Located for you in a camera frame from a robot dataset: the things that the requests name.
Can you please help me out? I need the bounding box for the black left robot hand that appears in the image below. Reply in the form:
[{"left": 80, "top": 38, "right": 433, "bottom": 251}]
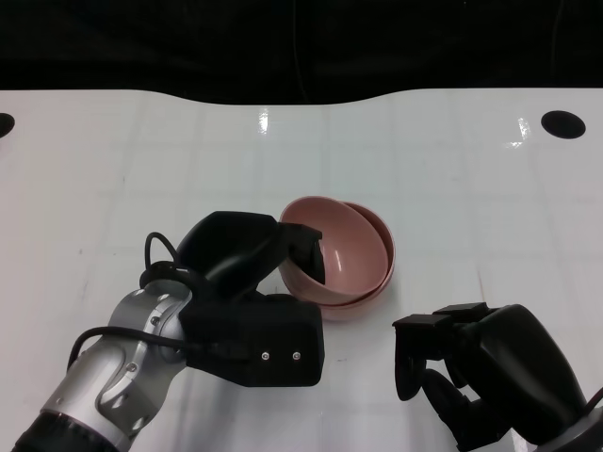
[{"left": 178, "top": 210, "right": 327, "bottom": 303}]

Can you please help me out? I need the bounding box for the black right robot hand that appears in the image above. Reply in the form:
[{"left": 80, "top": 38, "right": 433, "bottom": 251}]
[{"left": 392, "top": 301, "right": 591, "bottom": 449}]

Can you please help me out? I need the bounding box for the pink plastic bowl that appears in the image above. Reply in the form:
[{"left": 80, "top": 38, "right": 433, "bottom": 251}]
[
  {"left": 346, "top": 201, "right": 394, "bottom": 302},
  {"left": 279, "top": 196, "right": 385, "bottom": 306},
  {"left": 308, "top": 244, "right": 398, "bottom": 324}
]

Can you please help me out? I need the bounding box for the black looped cable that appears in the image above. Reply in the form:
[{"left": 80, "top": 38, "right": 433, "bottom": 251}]
[{"left": 139, "top": 232, "right": 199, "bottom": 291}]

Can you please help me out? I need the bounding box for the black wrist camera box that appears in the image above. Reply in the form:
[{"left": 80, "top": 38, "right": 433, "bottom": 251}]
[{"left": 180, "top": 293, "right": 326, "bottom": 390}]

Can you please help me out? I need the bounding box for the black camera cable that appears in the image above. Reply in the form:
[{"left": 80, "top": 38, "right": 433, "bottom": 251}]
[{"left": 67, "top": 326, "right": 253, "bottom": 373}]

